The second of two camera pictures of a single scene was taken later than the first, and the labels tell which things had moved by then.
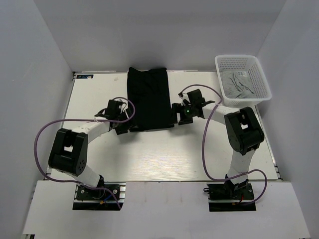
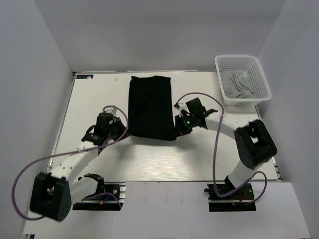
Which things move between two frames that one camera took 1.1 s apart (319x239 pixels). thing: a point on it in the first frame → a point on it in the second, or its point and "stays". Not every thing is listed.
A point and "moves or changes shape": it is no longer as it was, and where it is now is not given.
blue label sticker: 86,76 stays
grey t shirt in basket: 237,84 stays
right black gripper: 179,113 → 179,126
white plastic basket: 258,78 stays
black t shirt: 148,96 moves or changes shape
